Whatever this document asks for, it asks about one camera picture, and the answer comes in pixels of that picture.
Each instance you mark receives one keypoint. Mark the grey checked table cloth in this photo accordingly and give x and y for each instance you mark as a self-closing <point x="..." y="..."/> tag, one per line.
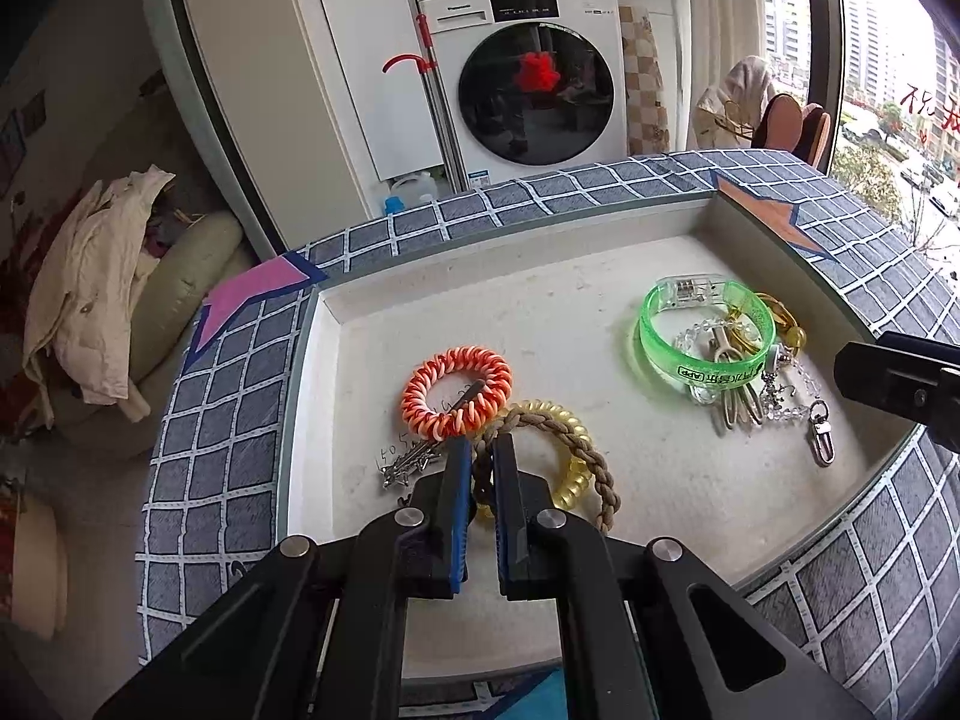
<point x="210" y="450"/>

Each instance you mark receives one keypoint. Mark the white cabinet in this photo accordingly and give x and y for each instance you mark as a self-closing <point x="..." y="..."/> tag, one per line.
<point x="360" y="52"/>

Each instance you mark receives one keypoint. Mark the white curtain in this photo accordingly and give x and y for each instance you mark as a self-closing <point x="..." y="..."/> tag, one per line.
<point x="720" y="7"/>

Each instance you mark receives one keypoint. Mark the grey box with white inside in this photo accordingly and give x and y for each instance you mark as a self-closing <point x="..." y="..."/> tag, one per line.
<point x="570" y="315"/>

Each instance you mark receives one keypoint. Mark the beige sofa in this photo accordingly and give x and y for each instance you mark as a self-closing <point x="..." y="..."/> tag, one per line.
<point x="195" y="262"/>

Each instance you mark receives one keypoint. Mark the white bottle with blue cap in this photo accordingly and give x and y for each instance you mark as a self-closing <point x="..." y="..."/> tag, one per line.
<point x="411" y="193"/>

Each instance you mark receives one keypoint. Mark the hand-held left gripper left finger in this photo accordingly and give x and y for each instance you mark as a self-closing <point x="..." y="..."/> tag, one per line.
<point x="459" y="510"/>

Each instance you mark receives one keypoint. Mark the beige cloth on chair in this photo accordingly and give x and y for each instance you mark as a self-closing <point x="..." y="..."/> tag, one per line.
<point x="739" y="90"/>

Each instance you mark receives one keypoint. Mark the silver metal hair clip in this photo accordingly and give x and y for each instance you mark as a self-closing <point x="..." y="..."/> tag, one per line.
<point x="409" y="461"/>

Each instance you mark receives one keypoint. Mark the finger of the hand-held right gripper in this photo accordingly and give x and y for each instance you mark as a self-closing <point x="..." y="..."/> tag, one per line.
<point x="892" y="382"/>

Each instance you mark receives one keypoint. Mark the brown chair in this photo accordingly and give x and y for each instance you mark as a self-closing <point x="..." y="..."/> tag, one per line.
<point x="784" y="124"/>

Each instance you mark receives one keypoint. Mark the cream jacket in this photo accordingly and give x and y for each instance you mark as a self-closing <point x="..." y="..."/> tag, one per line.
<point x="90" y="277"/>

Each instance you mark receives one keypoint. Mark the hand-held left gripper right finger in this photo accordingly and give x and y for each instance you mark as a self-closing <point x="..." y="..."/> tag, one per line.
<point x="506" y="510"/>

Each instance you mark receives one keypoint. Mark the white washing machine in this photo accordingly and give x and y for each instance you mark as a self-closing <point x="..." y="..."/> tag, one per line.
<point x="450" y="52"/>

